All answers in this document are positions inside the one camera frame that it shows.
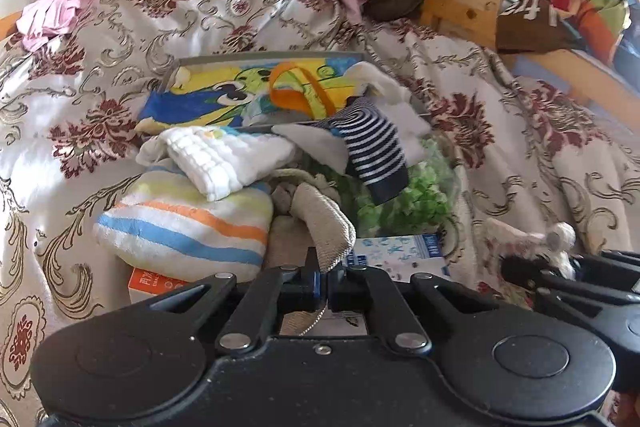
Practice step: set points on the beige grey sock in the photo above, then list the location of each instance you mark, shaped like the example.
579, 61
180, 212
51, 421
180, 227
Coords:
325, 217

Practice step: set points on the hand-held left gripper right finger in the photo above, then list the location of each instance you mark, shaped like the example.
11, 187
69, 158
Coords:
350, 292

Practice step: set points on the white quilted gauze cloth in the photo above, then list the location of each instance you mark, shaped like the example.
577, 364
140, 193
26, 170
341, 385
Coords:
220, 157

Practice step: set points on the brown printed cloth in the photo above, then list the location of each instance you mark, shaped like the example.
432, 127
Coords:
535, 27

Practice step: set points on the pastel striped towel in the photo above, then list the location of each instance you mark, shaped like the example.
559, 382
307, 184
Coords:
185, 227

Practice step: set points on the floral bedspread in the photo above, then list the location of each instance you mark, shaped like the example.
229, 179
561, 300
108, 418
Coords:
525, 157

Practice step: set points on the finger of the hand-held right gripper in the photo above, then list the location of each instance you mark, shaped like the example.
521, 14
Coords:
610, 269
565, 307

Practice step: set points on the white grey sock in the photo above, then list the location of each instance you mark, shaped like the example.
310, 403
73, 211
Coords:
380, 82

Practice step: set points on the blue jeans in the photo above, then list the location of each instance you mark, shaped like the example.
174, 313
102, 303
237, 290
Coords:
627, 47

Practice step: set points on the blue print tissue box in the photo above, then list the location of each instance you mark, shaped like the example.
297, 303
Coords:
400, 254

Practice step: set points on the navy white striped sock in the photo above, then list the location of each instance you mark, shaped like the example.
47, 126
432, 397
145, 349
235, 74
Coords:
372, 142

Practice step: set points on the orange white box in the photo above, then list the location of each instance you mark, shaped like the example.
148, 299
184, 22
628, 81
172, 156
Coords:
150, 287

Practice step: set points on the bag of green pieces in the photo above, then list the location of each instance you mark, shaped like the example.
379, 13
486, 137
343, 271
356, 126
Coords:
425, 197

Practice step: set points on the wooden bed frame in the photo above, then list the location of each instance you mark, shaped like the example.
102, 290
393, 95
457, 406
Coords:
465, 7

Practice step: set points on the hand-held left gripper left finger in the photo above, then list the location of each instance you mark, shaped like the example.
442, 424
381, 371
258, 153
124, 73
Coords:
312, 287

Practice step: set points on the cartoon print cloth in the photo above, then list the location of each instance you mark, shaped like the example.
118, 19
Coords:
200, 97

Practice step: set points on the colourful patchwork cloth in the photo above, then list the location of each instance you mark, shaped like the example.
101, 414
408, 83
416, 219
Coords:
590, 17

